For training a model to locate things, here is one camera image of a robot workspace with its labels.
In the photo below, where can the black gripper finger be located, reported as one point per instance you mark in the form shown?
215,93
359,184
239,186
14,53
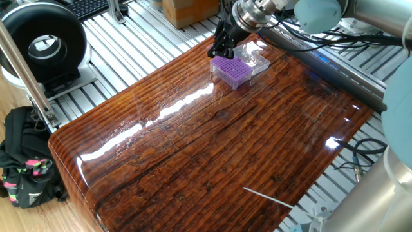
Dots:
219,42
230,50

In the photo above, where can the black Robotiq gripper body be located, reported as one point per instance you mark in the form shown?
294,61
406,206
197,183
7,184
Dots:
239,32

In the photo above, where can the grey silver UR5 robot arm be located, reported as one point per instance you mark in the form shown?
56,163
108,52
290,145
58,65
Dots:
380,13

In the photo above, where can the purple pipette tip holder box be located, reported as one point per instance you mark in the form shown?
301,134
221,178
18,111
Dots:
231,72

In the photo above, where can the clear plastic box lid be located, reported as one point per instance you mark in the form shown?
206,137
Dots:
257,59

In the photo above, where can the brown cardboard box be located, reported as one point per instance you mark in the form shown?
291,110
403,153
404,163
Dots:
190,13

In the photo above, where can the black round knob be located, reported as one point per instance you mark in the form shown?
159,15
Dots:
124,9

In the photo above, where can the black keyboard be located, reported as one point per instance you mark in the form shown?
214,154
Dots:
87,8

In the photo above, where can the black round blower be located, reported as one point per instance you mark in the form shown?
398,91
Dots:
19,25

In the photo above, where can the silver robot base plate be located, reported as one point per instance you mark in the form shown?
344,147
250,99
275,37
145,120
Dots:
322,209

